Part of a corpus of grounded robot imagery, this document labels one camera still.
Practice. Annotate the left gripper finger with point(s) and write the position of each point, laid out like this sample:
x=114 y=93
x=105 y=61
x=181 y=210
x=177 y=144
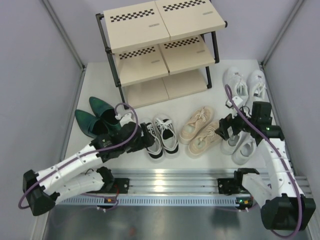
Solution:
x=139 y=146
x=144 y=132

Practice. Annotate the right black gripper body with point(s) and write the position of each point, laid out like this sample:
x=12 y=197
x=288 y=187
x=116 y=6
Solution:
x=238 y=124

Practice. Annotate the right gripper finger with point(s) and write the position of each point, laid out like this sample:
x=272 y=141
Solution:
x=224 y=122
x=222 y=132

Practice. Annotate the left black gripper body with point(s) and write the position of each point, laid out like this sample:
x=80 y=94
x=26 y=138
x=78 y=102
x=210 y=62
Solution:
x=139 y=140

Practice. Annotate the beige lace sneaker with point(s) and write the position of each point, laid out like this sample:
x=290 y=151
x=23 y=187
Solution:
x=205 y=139
x=198 y=120

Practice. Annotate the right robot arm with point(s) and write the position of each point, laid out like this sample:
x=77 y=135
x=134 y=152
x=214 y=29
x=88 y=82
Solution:
x=283 y=205

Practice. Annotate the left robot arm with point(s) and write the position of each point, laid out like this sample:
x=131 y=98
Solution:
x=101 y=149

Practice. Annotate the green pointed shoe right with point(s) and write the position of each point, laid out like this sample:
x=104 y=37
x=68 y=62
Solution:
x=105 y=112

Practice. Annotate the green pointed shoe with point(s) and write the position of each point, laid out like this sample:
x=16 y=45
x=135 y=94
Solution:
x=105 y=112
x=89 y=124

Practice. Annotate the green pointed shoe left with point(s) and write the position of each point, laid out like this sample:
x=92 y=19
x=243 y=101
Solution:
x=89 y=124

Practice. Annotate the beige three-tier shoe shelf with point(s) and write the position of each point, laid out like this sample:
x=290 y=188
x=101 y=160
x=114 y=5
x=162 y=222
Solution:
x=162 y=49

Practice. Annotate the white sneaker front left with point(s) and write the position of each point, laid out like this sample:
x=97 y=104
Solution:
x=228 y=147

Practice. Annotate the white sneaker front right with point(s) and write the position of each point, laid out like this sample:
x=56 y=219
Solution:
x=245 y=151

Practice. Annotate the white sneaker back right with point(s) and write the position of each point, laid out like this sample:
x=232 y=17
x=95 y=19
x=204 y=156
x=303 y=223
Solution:
x=256 y=86

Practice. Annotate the white sneaker back left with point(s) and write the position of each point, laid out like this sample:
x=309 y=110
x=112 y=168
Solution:
x=236 y=82

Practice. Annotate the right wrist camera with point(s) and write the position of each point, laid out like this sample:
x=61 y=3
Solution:
x=236 y=101

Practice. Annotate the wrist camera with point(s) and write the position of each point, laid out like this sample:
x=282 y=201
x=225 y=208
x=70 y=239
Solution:
x=125 y=119
x=236 y=101

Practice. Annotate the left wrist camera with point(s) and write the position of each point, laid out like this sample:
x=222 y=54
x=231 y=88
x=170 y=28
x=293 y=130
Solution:
x=125 y=119

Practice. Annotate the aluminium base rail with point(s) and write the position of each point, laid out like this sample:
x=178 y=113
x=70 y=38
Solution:
x=175 y=181

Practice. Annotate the slotted cable duct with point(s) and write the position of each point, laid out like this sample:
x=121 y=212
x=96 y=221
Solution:
x=162 y=200

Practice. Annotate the right aluminium corner post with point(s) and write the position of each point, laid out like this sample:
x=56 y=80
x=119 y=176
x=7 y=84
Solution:
x=280 y=34

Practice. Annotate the aluminium corner post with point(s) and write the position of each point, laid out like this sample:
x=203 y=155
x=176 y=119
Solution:
x=280 y=34
x=58 y=24

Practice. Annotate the left aluminium corner post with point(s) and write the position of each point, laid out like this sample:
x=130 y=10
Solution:
x=58 y=24

